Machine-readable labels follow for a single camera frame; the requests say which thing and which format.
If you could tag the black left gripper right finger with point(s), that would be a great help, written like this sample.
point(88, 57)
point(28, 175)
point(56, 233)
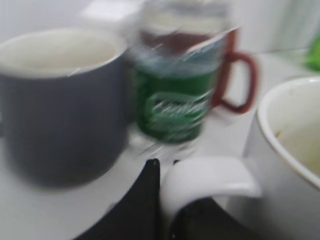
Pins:
point(205, 220)

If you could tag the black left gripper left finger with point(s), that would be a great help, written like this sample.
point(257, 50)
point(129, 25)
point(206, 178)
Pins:
point(136, 216)

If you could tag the white ceramic mug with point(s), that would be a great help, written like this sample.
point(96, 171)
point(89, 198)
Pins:
point(278, 167)

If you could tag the dark grey ceramic mug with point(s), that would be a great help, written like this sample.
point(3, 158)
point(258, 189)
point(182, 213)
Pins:
point(63, 104)

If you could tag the clear water bottle green label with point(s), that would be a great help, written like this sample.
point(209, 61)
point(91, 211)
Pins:
point(173, 92)

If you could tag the dark red ceramic mug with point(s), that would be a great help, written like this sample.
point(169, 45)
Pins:
point(238, 75)

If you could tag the green soda bottle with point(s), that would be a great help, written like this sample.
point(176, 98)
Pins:
point(312, 58)

